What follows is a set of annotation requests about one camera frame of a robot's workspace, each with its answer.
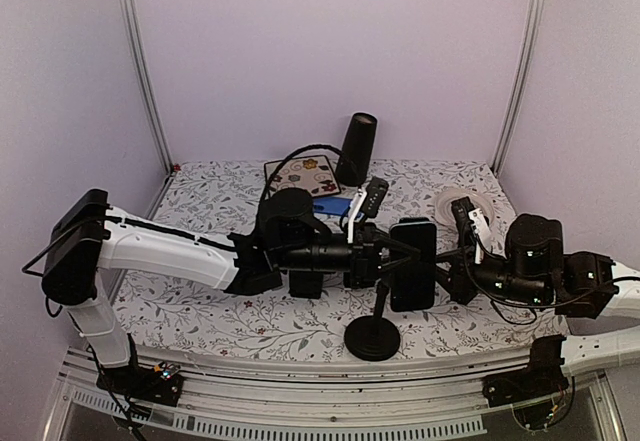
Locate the teal cased dark phone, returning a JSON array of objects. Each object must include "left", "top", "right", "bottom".
[{"left": 389, "top": 217, "right": 437, "bottom": 312}]

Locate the blue phone face down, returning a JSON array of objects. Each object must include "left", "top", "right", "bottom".
[{"left": 313, "top": 196, "right": 351, "bottom": 216}]

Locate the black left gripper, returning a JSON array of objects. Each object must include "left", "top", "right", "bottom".
[{"left": 276, "top": 221, "right": 420, "bottom": 286}]

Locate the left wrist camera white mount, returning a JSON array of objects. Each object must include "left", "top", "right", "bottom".
[{"left": 346, "top": 177, "right": 389, "bottom": 244}]

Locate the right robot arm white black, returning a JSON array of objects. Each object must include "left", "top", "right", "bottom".
[{"left": 435, "top": 214, "right": 639, "bottom": 397}]

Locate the right aluminium frame post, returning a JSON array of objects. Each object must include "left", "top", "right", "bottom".
[{"left": 491, "top": 0, "right": 545, "bottom": 178}]

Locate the black cylindrical speaker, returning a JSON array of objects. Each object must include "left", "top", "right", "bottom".
[{"left": 335, "top": 112, "right": 378, "bottom": 187}]

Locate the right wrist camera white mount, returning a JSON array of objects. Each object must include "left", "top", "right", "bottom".
[{"left": 451, "top": 197, "right": 493, "bottom": 265}]

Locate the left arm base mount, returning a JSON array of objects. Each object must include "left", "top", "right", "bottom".
[{"left": 96, "top": 334, "right": 184, "bottom": 407}]

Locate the black tall phone holder stand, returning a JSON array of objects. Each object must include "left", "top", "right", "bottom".
[{"left": 344, "top": 281, "right": 401, "bottom": 362}]

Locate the aluminium frame post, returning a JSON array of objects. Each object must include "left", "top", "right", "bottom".
[
  {"left": 491, "top": 0, "right": 545, "bottom": 178},
  {"left": 119, "top": 0, "right": 174, "bottom": 175}
]

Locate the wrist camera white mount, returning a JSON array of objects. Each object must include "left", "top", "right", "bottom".
[
  {"left": 346, "top": 177, "right": 389, "bottom": 244},
  {"left": 451, "top": 197, "right": 493, "bottom": 265}
]

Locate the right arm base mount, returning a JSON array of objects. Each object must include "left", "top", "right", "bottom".
[{"left": 482, "top": 334, "right": 569, "bottom": 407}]

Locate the black braided left cable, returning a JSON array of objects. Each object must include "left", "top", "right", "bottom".
[{"left": 259, "top": 144, "right": 346, "bottom": 212}]

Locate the small black phone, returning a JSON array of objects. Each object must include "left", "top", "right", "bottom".
[{"left": 288, "top": 271, "right": 324, "bottom": 299}]

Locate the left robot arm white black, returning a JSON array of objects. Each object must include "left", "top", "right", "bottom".
[{"left": 22, "top": 188, "right": 421, "bottom": 395}]

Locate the left aluminium frame post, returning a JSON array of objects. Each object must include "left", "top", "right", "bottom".
[{"left": 119, "top": 0, "right": 174, "bottom": 175}]

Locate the floral square ceramic plate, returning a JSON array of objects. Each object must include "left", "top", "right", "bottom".
[{"left": 266, "top": 155, "right": 342, "bottom": 198}]

